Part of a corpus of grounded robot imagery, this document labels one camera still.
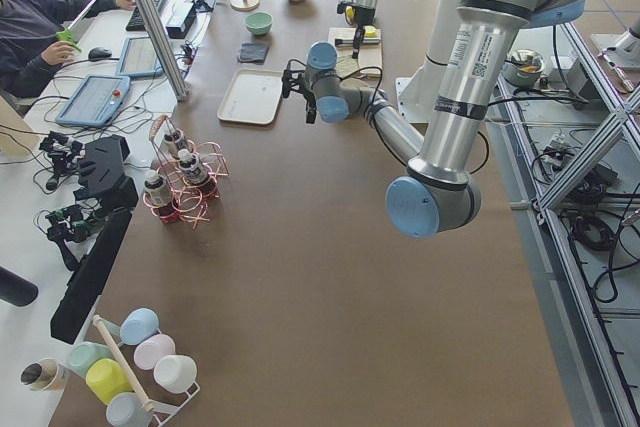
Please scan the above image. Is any yellow lemon front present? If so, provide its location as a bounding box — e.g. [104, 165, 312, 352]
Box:
[345, 6, 355, 21]

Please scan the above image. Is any teach pendant near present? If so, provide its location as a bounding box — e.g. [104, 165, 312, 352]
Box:
[55, 75, 131, 127]

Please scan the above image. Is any cream bunny serving tray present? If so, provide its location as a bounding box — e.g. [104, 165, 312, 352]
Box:
[217, 68, 282, 126]

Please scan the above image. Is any black computer mouse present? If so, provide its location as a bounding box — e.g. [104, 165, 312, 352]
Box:
[87, 47, 112, 62]

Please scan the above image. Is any white cup rack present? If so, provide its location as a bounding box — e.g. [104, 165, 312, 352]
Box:
[91, 315, 201, 426]

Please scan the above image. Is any person at desk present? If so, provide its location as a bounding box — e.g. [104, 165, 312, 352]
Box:
[1, 0, 136, 98]

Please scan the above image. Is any white plastic cup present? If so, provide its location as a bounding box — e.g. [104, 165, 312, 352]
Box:
[153, 354, 197, 394]

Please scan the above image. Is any blue plastic cup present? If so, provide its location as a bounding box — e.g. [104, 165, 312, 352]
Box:
[120, 308, 159, 346]

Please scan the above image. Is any yellow plastic cup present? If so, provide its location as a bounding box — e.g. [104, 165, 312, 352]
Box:
[85, 358, 133, 405]

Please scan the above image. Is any aluminium frame post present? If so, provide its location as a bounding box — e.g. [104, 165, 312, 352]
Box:
[135, 0, 188, 102]

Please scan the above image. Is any teach pendant far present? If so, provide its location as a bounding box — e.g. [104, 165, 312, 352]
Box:
[116, 37, 163, 79]

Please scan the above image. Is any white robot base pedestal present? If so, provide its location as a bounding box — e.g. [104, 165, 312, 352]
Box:
[395, 56, 440, 124]

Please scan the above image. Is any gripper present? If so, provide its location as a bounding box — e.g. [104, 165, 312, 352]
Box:
[337, 0, 375, 50]
[281, 59, 316, 123]

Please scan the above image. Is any paper coffee cup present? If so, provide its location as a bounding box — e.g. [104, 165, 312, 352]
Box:
[20, 358, 69, 391]

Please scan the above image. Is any grey folded cloth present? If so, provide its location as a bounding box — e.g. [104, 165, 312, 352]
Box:
[237, 42, 269, 64]

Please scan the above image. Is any bamboo cutting board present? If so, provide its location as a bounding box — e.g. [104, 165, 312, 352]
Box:
[328, 27, 382, 77]

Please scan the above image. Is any metal bowl on shelf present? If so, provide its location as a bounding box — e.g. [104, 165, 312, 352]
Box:
[502, 49, 545, 87]

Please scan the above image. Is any mint green bowl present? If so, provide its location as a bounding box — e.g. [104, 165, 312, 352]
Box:
[245, 12, 273, 36]

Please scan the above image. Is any pink plastic cup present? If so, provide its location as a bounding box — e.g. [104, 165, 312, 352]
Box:
[133, 333, 176, 371]

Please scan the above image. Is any half lemon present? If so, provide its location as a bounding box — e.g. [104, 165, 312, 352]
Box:
[364, 26, 378, 38]

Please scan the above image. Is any teach pendant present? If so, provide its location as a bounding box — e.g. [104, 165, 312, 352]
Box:
[116, 37, 163, 79]
[55, 75, 131, 127]

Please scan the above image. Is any copper wire bottle rack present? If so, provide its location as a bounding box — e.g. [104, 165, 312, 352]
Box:
[142, 114, 229, 228]

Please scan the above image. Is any black keyboard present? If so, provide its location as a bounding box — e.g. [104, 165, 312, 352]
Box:
[125, 0, 172, 32]

